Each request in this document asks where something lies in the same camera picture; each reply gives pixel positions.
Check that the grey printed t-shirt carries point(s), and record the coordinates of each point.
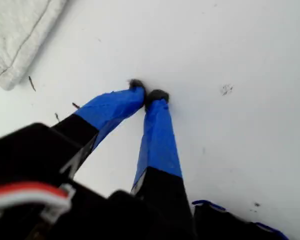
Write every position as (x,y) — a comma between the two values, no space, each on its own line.
(15,37)

